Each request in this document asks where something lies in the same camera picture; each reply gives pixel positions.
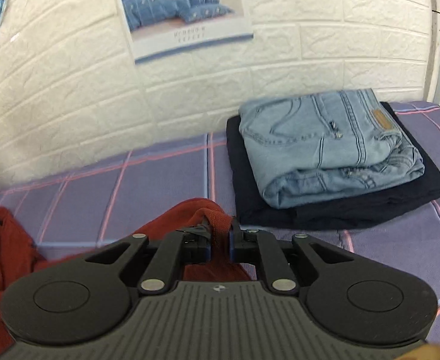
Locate red pants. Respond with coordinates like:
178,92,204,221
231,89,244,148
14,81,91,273
0,198,251,354

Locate folded dark navy pants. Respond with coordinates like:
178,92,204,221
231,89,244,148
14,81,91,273
226,116,440,231

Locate purple plaid bed sheet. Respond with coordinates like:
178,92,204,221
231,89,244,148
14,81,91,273
0,102,440,344

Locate folded light blue jeans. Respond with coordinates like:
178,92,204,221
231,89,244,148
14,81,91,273
238,88,425,209

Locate bedding poster on wall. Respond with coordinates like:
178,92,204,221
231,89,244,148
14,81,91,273
117,0,253,64

